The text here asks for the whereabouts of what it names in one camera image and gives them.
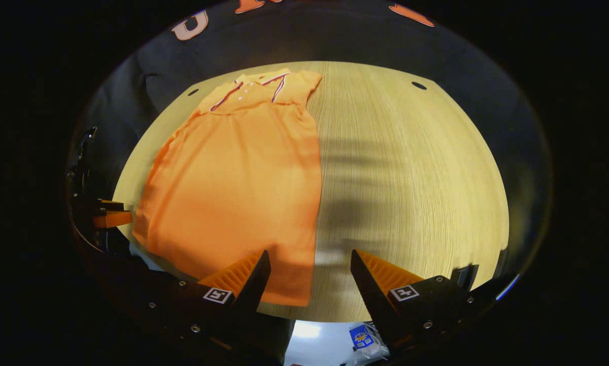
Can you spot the clear plastic bag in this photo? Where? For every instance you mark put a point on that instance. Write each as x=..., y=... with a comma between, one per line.
x=381, y=351

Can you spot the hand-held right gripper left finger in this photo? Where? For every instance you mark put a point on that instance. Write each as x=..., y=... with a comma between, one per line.
x=259, y=284

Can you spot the blue packet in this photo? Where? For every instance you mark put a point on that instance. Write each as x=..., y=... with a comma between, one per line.
x=361, y=338

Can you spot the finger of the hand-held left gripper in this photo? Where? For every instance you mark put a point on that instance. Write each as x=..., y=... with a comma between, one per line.
x=112, y=219
x=110, y=205

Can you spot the orange T-shirt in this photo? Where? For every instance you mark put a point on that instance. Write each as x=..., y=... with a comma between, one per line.
x=233, y=178

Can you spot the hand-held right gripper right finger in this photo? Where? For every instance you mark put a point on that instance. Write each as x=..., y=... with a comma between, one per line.
x=370, y=295

